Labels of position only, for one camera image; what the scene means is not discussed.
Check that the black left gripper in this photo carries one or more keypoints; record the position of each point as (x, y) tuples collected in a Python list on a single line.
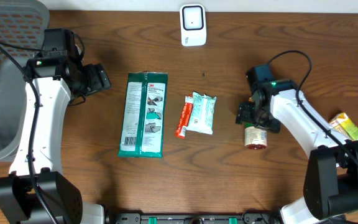
[(100, 81)]

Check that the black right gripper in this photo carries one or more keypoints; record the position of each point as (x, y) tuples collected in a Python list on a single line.
[(244, 114)]

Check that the green lid spice jar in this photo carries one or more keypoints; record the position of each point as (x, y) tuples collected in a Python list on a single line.
[(254, 138)]

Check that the white teal snack packet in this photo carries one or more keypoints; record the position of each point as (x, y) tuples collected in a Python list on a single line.
[(202, 114)]

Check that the red white snack packet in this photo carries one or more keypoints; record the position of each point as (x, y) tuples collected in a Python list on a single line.
[(184, 117)]

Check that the green white barcode packet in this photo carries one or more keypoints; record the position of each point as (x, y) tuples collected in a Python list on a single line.
[(143, 120)]

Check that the green juice carton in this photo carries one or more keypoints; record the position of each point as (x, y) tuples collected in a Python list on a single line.
[(343, 124)]

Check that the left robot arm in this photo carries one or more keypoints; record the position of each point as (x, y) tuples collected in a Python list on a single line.
[(35, 191)]

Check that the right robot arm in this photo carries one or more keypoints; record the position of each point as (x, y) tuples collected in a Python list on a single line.
[(330, 189)]

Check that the white barcode scanner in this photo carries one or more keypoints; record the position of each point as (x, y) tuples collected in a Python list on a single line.
[(193, 25)]

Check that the grey plastic mesh basket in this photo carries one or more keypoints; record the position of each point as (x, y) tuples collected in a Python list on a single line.
[(22, 25)]

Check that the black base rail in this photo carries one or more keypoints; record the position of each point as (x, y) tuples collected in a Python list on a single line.
[(248, 217)]

